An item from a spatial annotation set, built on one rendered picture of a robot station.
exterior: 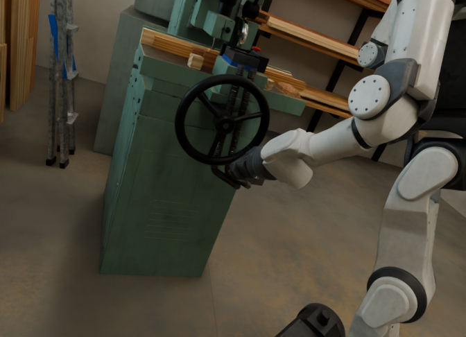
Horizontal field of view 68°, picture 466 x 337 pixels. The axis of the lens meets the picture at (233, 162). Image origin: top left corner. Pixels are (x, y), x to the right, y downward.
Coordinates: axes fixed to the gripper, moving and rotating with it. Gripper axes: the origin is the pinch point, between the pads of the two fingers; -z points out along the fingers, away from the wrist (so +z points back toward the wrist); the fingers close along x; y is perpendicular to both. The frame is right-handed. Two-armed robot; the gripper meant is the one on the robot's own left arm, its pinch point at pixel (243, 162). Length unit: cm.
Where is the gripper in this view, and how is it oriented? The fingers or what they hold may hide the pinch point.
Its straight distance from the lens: 102.1
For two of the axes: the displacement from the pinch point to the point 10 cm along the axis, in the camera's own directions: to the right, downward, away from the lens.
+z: 4.1, -0.1, -9.1
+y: -5.1, -8.3, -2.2
